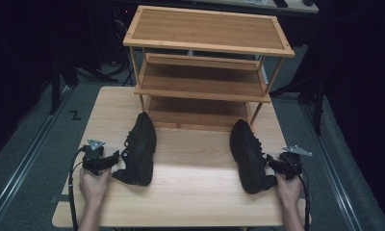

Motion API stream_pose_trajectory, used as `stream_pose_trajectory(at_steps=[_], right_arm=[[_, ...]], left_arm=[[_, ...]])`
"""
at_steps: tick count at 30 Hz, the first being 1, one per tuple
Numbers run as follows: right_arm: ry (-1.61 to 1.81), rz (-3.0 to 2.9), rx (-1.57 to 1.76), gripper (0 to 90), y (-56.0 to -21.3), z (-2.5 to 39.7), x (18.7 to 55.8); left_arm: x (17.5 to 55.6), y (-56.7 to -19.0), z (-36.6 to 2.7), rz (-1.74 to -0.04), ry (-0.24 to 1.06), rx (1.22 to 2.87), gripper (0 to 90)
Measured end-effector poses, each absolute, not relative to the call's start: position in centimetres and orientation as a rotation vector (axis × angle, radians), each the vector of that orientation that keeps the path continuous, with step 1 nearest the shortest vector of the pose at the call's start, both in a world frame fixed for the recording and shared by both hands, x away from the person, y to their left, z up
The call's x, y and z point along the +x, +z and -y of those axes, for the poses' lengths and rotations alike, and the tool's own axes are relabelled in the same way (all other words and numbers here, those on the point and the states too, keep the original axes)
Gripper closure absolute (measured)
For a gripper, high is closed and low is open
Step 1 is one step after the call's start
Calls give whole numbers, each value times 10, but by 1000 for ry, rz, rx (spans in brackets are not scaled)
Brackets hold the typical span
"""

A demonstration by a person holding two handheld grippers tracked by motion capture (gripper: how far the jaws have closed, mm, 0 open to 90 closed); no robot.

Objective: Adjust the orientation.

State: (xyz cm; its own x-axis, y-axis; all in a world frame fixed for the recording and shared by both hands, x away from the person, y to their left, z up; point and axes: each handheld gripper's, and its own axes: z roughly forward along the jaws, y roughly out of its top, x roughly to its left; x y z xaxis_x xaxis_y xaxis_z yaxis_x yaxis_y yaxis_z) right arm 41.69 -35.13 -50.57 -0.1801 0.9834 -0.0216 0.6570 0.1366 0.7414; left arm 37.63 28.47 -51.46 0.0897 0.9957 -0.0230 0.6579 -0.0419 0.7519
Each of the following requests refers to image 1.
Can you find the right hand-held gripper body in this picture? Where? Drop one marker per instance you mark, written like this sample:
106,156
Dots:
293,160

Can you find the wooden three-tier shoe rack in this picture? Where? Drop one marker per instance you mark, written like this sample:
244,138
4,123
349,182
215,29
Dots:
206,30

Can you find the metal floor rail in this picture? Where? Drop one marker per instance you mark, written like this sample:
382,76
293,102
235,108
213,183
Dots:
30,150
333,173

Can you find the person's right hand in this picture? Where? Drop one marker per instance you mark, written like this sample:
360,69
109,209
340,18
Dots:
290,191

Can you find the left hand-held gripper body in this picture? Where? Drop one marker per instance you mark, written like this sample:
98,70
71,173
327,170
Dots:
92,159

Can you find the black metal stand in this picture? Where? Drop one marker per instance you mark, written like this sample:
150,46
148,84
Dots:
317,106

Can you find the person's left hand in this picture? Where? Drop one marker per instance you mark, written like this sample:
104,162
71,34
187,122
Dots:
92,187

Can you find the black knit sneaker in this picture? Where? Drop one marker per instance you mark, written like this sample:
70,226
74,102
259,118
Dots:
249,157
141,147

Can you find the grey tape strip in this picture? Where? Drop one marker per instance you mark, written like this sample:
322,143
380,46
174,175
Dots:
60,199

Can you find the black tripod stand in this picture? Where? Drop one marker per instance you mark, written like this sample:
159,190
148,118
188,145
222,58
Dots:
57,83

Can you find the small black device on desk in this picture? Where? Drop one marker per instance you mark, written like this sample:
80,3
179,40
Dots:
308,2

